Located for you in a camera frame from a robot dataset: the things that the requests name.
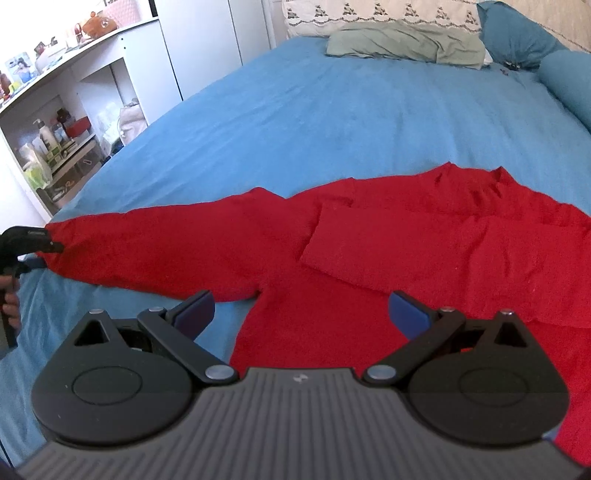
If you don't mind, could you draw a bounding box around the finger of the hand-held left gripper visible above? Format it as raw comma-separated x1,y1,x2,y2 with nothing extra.
0,225,65,256
12,255,48,280

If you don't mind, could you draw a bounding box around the yellow-green plastic bag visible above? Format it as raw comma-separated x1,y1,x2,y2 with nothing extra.
19,143,52,191

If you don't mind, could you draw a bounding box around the pink basket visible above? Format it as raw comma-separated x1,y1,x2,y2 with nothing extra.
99,0,153,28

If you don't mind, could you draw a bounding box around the brown stuffed toy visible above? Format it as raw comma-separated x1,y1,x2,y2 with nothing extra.
82,11,119,38

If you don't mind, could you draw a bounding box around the white wardrobe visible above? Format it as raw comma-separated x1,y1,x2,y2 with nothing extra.
154,0,287,100

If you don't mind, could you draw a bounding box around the blue bolster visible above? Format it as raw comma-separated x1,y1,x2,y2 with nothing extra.
538,48,591,123

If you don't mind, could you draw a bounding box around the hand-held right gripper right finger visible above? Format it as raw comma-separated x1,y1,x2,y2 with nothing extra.
362,291,536,384

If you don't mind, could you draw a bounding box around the clear plastic drawer box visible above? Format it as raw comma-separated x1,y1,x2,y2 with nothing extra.
37,137,103,214

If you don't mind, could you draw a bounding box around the blue pillow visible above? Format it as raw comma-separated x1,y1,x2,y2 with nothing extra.
477,0,568,71

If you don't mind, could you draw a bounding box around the beige patterned cloth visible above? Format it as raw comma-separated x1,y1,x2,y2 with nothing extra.
505,0,591,52

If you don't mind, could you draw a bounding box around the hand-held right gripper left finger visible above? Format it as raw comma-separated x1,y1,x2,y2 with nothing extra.
69,290,237,385

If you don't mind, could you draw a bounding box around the photo frame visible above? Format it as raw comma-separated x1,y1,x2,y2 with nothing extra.
4,53,38,88

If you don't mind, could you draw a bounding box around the person's left hand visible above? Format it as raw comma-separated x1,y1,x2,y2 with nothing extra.
0,276,21,330

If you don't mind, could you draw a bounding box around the white pump bottle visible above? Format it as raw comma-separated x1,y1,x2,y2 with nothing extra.
32,119,57,155

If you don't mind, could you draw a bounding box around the green pillow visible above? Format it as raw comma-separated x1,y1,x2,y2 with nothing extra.
325,21,485,70

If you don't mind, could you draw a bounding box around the red sweater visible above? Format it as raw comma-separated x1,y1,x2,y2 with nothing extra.
44,161,591,467

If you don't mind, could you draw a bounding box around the white bag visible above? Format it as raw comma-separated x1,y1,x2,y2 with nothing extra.
117,99,149,145

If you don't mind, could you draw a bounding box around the white shelf unit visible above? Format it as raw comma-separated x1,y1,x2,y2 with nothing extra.
0,16,185,222

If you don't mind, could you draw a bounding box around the blue bed cover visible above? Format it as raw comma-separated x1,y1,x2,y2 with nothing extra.
0,34,591,467

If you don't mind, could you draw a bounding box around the white embroidered pillow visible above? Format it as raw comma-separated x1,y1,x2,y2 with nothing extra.
283,0,483,40

